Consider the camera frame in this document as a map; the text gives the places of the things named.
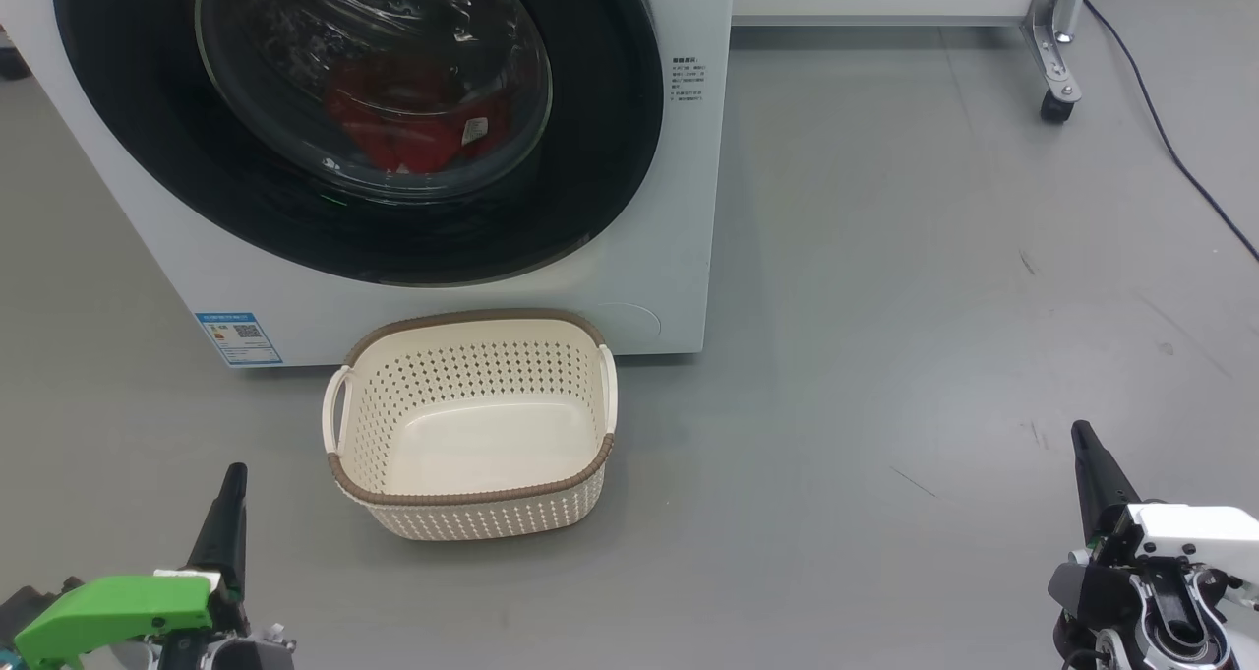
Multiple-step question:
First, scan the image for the black floor cable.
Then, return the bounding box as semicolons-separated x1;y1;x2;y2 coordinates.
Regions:
1082;0;1259;263

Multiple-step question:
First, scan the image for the cream perforated basket brown rim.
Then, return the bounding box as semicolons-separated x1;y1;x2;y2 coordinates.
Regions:
322;308;619;542

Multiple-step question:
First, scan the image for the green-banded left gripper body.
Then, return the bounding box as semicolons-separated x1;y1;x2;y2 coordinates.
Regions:
14;570;298;670

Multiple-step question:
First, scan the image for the red garment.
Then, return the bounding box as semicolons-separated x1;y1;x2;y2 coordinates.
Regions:
325;60;514;175

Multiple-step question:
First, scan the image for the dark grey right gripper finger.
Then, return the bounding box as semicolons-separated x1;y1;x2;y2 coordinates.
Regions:
1071;420;1143;545

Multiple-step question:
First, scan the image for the glass washing machine door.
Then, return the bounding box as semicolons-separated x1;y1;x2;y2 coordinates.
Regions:
51;0;665;287

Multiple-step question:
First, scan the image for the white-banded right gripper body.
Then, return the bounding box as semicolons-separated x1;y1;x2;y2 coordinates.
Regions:
1097;503;1259;670

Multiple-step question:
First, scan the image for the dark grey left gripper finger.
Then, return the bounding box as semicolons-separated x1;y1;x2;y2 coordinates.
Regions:
187;463;250;604

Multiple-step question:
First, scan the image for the white front-load washing machine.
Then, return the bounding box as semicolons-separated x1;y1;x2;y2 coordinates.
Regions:
0;0;737;368

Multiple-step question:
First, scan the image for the blue energy label sticker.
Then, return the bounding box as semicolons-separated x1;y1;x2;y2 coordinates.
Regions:
194;311;283;368

